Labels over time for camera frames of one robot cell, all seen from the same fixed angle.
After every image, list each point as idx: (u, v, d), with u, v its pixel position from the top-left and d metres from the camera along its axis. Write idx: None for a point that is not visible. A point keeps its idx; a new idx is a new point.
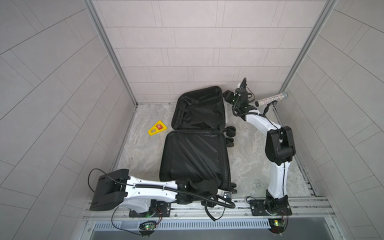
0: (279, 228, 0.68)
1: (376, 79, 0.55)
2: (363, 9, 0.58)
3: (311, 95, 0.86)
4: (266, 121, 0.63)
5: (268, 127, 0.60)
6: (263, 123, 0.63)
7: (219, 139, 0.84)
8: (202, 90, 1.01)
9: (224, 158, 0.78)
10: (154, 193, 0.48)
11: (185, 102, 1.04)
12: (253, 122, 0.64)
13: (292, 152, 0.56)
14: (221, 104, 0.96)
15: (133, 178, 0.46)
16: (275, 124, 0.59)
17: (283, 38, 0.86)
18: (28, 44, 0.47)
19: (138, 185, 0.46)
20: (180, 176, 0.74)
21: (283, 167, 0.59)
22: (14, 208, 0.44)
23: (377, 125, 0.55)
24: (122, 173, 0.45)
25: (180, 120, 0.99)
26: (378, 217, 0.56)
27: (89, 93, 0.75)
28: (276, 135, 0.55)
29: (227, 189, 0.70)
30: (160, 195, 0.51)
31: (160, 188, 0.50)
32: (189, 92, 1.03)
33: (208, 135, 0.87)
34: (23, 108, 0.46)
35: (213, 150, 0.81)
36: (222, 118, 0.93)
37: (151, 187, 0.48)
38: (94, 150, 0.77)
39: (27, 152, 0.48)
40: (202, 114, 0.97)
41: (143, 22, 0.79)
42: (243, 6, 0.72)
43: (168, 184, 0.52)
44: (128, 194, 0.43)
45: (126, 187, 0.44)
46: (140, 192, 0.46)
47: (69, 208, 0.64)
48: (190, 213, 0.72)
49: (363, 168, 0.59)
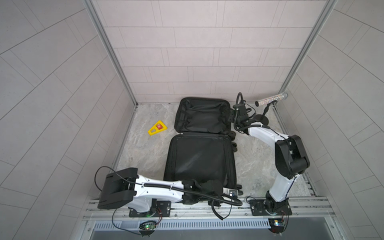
0: (279, 228, 0.68)
1: (376, 79, 0.55)
2: (363, 9, 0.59)
3: (311, 95, 0.86)
4: (272, 132, 0.58)
5: (274, 137, 0.56)
6: (268, 134, 0.59)
7: (226, 143, 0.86)
8: (205, 99, 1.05)
9: (230, 161, 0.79)
10: (161, 192, 0.48)
11: (188, 106, 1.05)
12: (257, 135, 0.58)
13: (306, 164, 0.51)
14: (226, 112, 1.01)
15: (143, 177, 0.46)
16: (281, 135, 0.55)
17: (283, 38, 0.86)
18: (28, 43, 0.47)
19: (146, 185, 0.46)
20: (183, 176, 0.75)
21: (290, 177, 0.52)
22: (14, 208, 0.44)
23: (377, 125, 0.55)
24: (131, 172, 0.45)
25: (183, 122, 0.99)
26: (378, 217, 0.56)
27: (89, 93, 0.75)
28: (285, 145, 0.50)
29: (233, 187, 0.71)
30: (167, 194, 0.50)
31: (168, 187, 0.50)
32: (193, 98, 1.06)
33: (213, 137, 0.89)
34: (23, 108, 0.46)
35: (219, 152, 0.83)
36: (228, 127, 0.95)
37: (160, 186, 0.49)
38: (94, 150, 0.77)
39: (27, 152, 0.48)
40: (207, 120, 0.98)
41: (144, 22, 0.79)
42: (243, 6, 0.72)
43: (175, 184, 0.53)
44: (137, 193, 0.43)
45: (135, 186, 0.44)
46: (148, 191, 0.46)
47: (69, 208, 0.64)
48: (190, 213, 0.72)
49: (363, 168, 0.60)
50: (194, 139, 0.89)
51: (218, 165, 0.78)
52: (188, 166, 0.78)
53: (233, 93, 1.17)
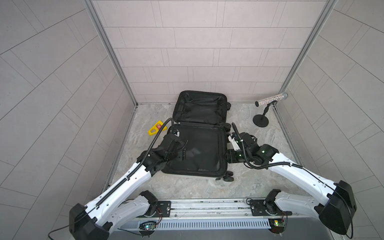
0: (278, 229, 0.68)
1: (376, 79, 0.55)
2: (363, 9, 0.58)
3: (311, 95, 0.86)
4: (310, 177, 0.46)
5: (317, 186, 0.44)
6: (309, 181, 0.46)
7: (220, 132, 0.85)
8: (203, 93, 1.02)
9: (223, 150, 0.76)
10: (123, 190, 0.44)
11: (186, 100, 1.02)
12: (284, 173, 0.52)
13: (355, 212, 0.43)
14: (224, 107, 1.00)
15: (90, 201, 0.41)
16: (323, 181, 0.44)
17: (283, 38, 0.86)
18: (28, 44, 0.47)
19: (100, 202, 0.41)
20: (177, 165, 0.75)
21: (311, 203, 0.50)
22: (14, 208, 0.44)
23: (378, 125, 0.55)
24: (72, 213, 0.39)
25: (180, 113, 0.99)
26: (379, 217, 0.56)
27: (89, 93, 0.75)
28: (340, 203, 0.39)
29: (222, 174, 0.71)
30: (130, 185, 0.46)
31: (124, 182, 0.46)
32: (191, 91, 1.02)
33: (209, 128, 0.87)
34: (23, 108, 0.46)
35: (213, 142, 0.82)
36: (224, 120, 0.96)
37: (116, 189, 0.44)
38: (93, 150, 0.76)
39: (27, 152, 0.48)
40: (204, 114, 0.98)
41: (144, 22, 0.79)
42: (243, 6, 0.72)
43: (130, 171, 0.48)
44: (98, 217, 0.39)
45: (91, 214, 0.39)
46: (108, 203, 0.42)
47: (69, 208, 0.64)
48: (190, 213, 0.72)
49: (364, 168, 0.59)
50: (190, 129, 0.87)
51: (211, 154, 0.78)
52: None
53: (233, 93, 1.17)
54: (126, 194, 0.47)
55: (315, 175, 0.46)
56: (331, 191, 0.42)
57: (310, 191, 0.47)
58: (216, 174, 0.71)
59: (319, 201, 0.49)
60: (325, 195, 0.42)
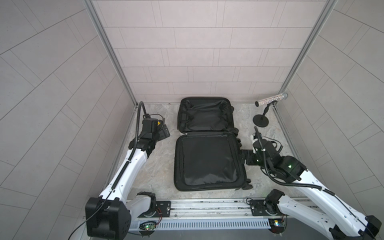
0: (279, 229, 0.68)
1: (376, 79, 0.55)
2: (363, 9, 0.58)
3: (311, 95, 0.86)
4: (341, 208, 0.42)
5: (349, 219, 0.41)
6: (340, 212, 0.42)
7: (230, 139, 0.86)
8: (205, 100, 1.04)
9: (237, 158, 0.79)
10: (130, 170, 0.47)
11: (188, 105, 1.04)
12: (314, 197, 0.47)
13: None
14: (228, 111, 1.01)
15: (103, 190, 0.42)
16: (355, 215, 0.41)
17: (283, 38, 0.86)
18: (28, 44, 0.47)
19: (113, 186, 0.43)
20: (195, 179, 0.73)
21: (325, 223, 0.49)
22: (14, 208, 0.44)
23: (378, 125, 0.55)
24: (89, 209, 0.39)
25: (185, 122, 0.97)
26: (378, 217, 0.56)
27: (89, 93, 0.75)
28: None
29: (242, 184, 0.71)
30: (134, 165, 0.49)
31: (128, 165, 0.48)
32: (192, 98, 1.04)
33: (218, 136, 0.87)
34: (24, 108, 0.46)
35: (226, 151, 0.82)
36: (231, 124, 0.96)
37: (124, 172, 0.46)
38: (94, 150, 0.77)
39: (27, 152, 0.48)
40: (210, 119, 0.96)
41: (144, 23, 0.79)
42: (243, 6, 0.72)
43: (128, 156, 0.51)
44: (119, 196, 0.41)
45: (111, 197, 0.40)
46: (122, 184, 0.43)
47: (69, 208, 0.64)
48: (190, 213, 0.72)
49: (363, 168, 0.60)
50: (200, 139, 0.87)
51: (226, 163, 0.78)
52: (197, 168, 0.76)
53: (233, 93, 1.17)
54: (133, 174, 0.49)
55: (346, 204, 0.42)
56: (361, 226, 0.39)
57: (337, 220, 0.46)
58: (238, 185, 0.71)
59: (345, 231, 0.45)
60: (355, 229, 0.40)
